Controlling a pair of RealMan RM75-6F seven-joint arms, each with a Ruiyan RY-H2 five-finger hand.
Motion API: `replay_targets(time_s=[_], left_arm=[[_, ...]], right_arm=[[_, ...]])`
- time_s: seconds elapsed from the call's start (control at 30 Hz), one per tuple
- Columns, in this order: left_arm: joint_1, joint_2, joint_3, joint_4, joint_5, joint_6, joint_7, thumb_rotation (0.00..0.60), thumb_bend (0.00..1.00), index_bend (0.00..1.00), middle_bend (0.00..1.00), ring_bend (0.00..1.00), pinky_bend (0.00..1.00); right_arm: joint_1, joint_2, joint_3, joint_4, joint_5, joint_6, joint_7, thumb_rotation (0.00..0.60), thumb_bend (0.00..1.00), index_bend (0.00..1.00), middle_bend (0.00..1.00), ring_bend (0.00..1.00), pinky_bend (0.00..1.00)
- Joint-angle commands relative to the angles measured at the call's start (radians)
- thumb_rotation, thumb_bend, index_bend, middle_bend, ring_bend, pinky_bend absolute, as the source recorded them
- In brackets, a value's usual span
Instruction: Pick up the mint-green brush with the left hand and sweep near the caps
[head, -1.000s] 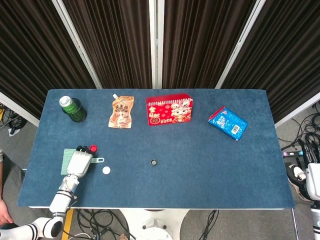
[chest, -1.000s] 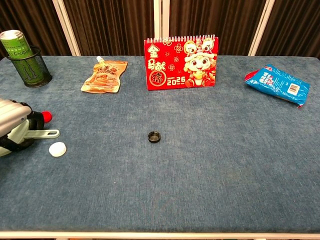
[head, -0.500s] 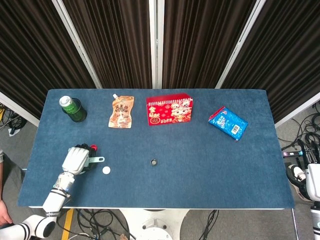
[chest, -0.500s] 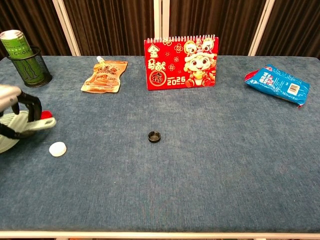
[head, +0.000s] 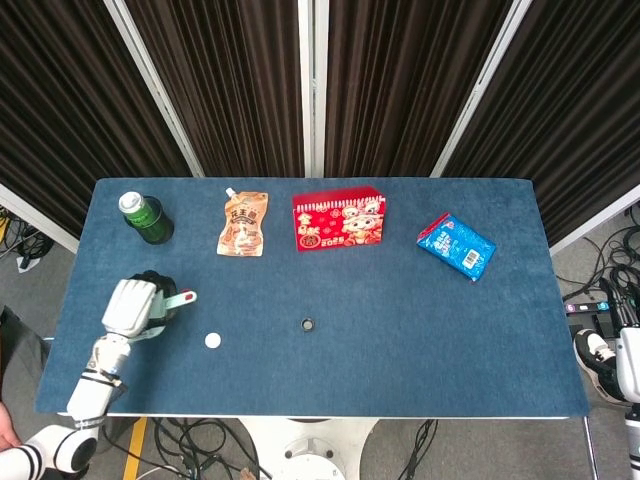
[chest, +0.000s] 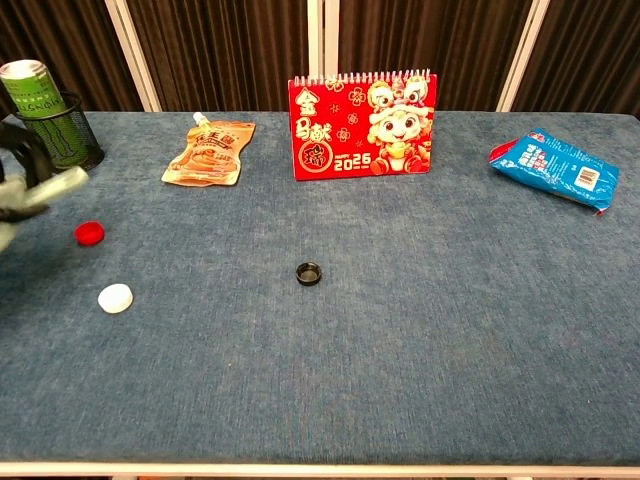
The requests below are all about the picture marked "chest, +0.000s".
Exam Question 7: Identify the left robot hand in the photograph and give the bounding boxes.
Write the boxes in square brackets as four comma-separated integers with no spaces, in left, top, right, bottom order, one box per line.
[0,118,53,222]

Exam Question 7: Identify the red bottle cap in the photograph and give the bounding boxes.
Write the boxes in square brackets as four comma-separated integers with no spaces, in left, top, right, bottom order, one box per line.
[73,220,107,247]

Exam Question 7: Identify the white bottle cap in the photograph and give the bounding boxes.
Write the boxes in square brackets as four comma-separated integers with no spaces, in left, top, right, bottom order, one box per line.
[97,283,135,315]

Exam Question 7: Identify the black bottle cap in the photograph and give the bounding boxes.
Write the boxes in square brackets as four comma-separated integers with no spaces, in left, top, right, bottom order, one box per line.
[295,261,323,287]

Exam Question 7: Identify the black mesh pen holder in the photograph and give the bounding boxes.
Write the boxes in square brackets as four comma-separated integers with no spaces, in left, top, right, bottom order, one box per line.
[12,91,106,174]

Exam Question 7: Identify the green drink can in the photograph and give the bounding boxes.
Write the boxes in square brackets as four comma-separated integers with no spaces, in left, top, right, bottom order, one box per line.
[0,59,69,170]

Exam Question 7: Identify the orange spout pouch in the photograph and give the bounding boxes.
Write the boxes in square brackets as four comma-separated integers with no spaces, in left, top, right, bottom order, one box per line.
[161,112,257,187]

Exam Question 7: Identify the dark brown curtain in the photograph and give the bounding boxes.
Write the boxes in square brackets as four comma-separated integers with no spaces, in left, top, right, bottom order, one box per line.
[0,0,640,120]

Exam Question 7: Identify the red 2026 desk calendar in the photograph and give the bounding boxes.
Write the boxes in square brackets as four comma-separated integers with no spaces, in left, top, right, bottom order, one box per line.
[287,69,438,182]

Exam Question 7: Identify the blue fabric table cover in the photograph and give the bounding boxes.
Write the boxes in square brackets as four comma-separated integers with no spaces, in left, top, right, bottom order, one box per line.
[0,110,640,467]

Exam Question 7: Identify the blue snack bag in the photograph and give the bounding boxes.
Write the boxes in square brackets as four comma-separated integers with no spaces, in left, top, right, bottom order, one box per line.
[488,128,621,217]

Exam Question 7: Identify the white slanted frame post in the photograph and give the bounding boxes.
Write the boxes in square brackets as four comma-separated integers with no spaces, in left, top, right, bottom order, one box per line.
[103,0,162,113]
[495,0,552,113]

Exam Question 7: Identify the white upright frame post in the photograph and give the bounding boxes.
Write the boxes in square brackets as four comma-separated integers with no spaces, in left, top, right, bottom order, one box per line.
[306,0,342,83]

